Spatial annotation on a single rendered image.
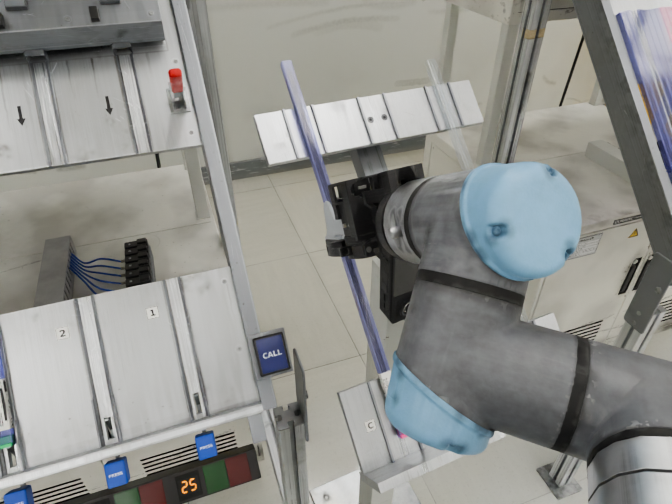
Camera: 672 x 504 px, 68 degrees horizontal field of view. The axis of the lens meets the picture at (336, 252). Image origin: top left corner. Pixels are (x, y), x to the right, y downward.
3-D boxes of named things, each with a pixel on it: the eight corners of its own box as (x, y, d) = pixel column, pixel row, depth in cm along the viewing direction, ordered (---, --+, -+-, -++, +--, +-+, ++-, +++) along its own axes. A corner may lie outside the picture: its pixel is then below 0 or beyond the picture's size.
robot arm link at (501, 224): (472, 275, 28) (509, 134, 29) (387, 263, 39) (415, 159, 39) (574, 307, 31) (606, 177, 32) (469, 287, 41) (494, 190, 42)
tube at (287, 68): (407, 433, 61) (411, 434, 60) (397, 437, 61) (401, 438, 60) (289, 64, 67) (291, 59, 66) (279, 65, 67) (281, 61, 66)
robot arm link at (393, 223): (490, 254, 42) (406, 279, 39) (459, 252, 46) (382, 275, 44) (474, 166, 41) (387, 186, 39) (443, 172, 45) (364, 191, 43)
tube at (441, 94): (549, 393, 69) (555, 393, 68) (541, 396, 68) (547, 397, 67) (431, 62, 75) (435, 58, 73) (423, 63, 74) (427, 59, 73)
